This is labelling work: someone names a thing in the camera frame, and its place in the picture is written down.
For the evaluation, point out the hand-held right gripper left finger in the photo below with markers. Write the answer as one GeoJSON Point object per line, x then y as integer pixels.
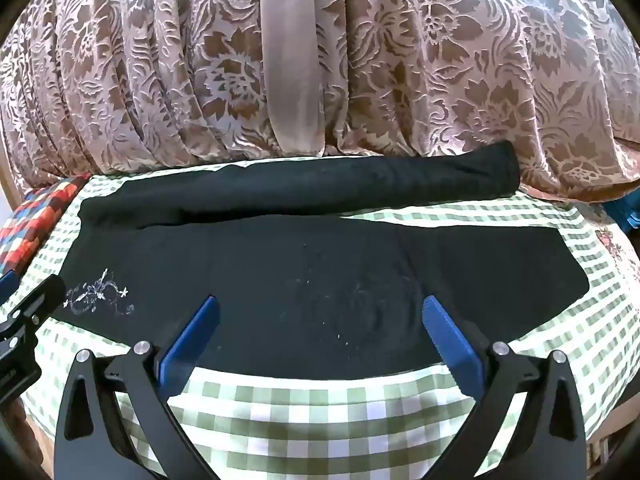
{"type": "Point", "coordinates": [192, 335]}

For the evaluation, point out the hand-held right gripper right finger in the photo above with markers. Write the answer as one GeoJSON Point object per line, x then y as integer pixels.
{"type": "Point", "coordinates": [452, 345]}

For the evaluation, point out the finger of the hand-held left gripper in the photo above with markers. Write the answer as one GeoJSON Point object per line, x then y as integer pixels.
{"type": "Point", "coordinates": [42, 297]}

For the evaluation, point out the black pants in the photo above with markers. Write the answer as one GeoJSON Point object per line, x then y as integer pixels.
{"type": "Point", "coordinates": [300, 270]}

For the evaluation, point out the colourful patchwork cloth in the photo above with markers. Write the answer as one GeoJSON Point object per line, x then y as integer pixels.
{"type": "Point", "coordinates": [35, 220]}

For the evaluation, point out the green checked sheet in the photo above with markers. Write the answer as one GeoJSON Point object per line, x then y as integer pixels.
{"type": "Point", "coordinates": [300, 420]}

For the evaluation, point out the pink floral cloth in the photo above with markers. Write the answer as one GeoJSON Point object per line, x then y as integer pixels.
{"type": "Point", "coordinates": [617, 245]}

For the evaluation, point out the blue object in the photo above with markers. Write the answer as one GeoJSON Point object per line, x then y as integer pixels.
{"type": "Point", "coordinates": [625, 215]}

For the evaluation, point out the floral patterned curtain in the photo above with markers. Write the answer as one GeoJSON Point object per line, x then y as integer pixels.
{"type": "Point", "coordinates": [150, 60]}

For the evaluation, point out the plain beige curtain band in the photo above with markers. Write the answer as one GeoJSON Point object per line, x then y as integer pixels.
{"type": "Point", "coordinates": [292, 60]}

